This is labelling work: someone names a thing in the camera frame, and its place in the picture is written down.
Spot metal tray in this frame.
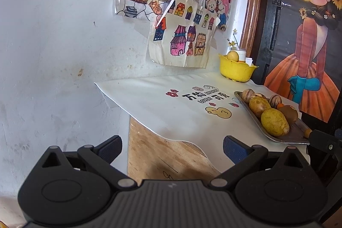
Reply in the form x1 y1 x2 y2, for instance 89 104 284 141
234 90 312 144

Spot wooden door frame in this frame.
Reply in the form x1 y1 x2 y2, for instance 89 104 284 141
239 0 269 57

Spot colourful houses wall drawing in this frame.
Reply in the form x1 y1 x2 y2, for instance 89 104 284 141
146 0 221 69

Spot small yellow-green mango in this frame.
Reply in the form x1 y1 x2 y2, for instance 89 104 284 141
249 97 272 119

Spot wall poster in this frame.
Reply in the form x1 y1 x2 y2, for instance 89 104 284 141
263 0 342 124

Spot striped pepino melon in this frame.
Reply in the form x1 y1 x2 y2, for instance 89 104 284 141
242 90 255 104
269 94 282 109

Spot brown kiwi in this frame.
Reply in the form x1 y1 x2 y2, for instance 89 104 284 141
279 105 299 125

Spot plywood table panel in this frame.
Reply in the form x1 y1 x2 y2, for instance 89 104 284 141
128 114 222 182

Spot yellow flower sprig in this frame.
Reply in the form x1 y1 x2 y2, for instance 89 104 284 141
227 28 239 49

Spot black door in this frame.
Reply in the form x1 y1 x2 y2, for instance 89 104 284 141
258 0 302 79

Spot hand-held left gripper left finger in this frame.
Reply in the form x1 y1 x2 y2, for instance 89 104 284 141
40 135 138 190

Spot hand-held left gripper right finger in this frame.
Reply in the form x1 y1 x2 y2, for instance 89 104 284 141
210 135 308 190

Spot yellow plastic bowl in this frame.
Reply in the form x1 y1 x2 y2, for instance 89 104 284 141
218 53 259 83

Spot large yellow mango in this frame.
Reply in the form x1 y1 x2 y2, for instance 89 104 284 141
260 108 290 137

